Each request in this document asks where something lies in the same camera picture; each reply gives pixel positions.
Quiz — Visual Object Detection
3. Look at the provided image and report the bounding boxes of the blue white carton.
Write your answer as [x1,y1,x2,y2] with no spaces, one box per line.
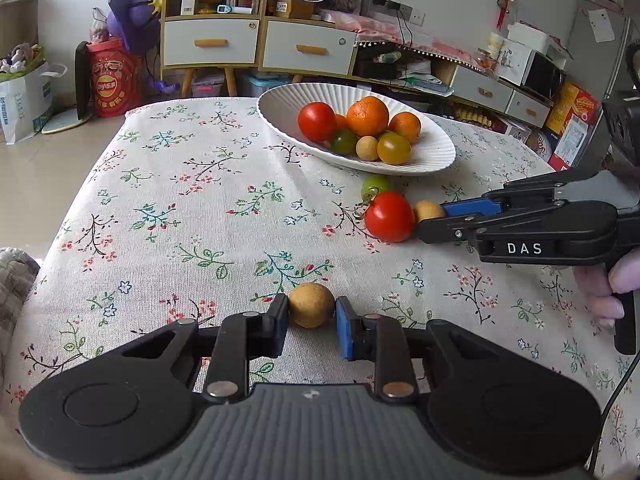
[549,112,593,171]

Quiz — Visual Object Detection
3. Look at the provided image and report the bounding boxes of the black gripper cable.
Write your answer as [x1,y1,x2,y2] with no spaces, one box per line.
[590,355,640,476]

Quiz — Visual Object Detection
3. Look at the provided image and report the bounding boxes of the yellow egg carton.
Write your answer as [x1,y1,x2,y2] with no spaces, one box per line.
[452,102,496,128]

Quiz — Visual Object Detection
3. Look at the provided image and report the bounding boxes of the dark green tomato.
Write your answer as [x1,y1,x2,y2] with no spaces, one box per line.
[330,128,358,155]

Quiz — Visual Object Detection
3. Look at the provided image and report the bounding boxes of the wooden bookshelf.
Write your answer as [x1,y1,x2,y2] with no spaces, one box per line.
[0,0,41,56]

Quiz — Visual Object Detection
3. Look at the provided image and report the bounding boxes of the long wooden drawer cabinet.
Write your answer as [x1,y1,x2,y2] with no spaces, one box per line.
[350,35,553,128]

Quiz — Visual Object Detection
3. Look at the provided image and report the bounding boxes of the red tomato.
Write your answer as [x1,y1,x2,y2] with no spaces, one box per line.
[364,191,416,243]
[297,101,337,142]

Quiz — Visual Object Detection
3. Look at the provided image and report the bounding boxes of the floral tablecloth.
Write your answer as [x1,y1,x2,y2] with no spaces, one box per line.
[0,95,640,480]

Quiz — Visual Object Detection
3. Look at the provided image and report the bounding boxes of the blue lid storage bin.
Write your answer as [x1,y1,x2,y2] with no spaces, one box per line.
[245,74,291,97]

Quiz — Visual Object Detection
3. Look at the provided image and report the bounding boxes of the light green tomato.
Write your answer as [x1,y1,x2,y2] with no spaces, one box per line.
[361,175,392,201]

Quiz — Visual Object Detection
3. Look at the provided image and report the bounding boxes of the small clear storage bin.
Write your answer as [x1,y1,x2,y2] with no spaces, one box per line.
[191,72,226,98]

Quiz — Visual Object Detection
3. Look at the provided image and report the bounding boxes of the grey knit cloth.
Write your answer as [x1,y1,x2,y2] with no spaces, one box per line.
[0,247,41,341]

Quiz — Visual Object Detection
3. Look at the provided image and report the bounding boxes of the grey refrigerator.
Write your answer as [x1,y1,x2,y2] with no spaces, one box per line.
[565,0,640,166]

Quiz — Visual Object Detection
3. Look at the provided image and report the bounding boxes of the purple plush toy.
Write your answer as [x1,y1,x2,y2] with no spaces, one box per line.
[107,0,166,56]

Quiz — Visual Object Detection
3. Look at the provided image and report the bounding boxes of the yellow green tomato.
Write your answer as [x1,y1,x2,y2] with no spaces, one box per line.
[377,132,412,165]

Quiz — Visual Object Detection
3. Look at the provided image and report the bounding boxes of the white box with lid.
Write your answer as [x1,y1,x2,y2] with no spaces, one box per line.
[507,21,571,58]

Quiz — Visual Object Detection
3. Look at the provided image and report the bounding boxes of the pink fringed cloth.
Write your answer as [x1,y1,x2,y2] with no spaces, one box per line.
[332,12,481,66]

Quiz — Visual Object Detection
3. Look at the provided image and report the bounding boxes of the white ribbed plate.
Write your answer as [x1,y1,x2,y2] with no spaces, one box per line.
[256,83,457,175]

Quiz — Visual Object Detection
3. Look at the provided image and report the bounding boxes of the white paper bag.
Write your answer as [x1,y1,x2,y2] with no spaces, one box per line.
[0,62,68,145]

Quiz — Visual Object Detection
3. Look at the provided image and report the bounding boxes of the tall wooden shelf cabinet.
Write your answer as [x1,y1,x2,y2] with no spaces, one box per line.
[161,0,281,96]

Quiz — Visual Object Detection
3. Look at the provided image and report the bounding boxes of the low wooden drawer cabinet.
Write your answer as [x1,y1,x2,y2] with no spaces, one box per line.
[258,16,358,86]

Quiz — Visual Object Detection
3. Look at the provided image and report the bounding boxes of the paper note on refrigerator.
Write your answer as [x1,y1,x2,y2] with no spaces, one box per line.
[587,8,616,43]

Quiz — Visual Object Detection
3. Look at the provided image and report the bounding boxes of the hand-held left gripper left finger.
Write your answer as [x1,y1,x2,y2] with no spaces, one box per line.
[120,294,290,403]

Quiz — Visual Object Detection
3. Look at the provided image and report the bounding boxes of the orange yellow carton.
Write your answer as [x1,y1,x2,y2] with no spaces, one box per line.
[545,82,600,136]

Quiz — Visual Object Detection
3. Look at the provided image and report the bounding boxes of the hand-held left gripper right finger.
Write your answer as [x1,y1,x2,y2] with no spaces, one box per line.
[335,296,501,403]

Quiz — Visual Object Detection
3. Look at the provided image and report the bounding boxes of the black flat board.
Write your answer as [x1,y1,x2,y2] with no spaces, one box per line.
[74,41,96,121]

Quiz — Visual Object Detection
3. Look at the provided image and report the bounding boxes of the tan longan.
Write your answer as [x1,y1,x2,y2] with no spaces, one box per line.
[414,200,446,223]
[356,136,380,162]
[288,282,336,329]

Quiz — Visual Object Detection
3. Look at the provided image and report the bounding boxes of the person's right hand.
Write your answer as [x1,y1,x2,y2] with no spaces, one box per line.
[574,250,640,328]

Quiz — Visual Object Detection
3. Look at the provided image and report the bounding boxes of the large orange mandarin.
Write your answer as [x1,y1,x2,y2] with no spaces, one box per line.
[346,96,390,137]

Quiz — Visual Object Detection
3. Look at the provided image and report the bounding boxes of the plush toys in bag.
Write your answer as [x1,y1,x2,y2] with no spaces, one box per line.
[0,42,43,73]

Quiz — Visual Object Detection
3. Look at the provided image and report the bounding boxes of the black box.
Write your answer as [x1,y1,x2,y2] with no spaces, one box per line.
[356,57,401,81]

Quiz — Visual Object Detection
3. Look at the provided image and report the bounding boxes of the labelled cardboard box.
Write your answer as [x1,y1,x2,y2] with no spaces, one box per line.
[275,0,313,20]

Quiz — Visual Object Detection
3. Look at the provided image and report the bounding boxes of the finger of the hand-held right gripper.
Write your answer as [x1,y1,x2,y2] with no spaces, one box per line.
[416,212,483,246]
[441,170,601,219]

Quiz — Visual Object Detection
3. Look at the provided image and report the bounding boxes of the white microwave oven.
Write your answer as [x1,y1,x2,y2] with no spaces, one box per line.
[497,42,568,101]

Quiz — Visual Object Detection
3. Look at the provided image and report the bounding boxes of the small orange mandarin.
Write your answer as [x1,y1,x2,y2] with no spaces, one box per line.
[388,111,422,143]

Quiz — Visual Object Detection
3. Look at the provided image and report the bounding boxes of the red snack bucket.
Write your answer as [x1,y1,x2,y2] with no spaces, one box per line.
[86,40,143,118]

